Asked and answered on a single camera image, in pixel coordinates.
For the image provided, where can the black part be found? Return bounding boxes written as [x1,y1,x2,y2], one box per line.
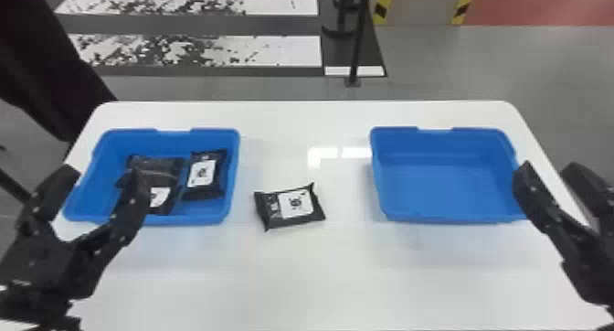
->
[252,181,328,232]
[124,154,186,217]
[182,149,229,202]

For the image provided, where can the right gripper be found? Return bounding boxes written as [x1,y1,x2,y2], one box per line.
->
[511,160,614,309]

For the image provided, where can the black metal post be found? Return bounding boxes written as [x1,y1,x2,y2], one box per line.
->
[320,0,375,89]

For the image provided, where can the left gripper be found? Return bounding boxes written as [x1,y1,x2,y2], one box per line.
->
[0,164,153,302]

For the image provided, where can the yellow black striped post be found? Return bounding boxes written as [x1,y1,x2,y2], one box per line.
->
[450,0,479,27]
[371,0,395,27]

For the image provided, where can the blue tray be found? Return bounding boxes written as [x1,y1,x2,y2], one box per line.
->
[62,126,241,228]
[368,125,530,225]

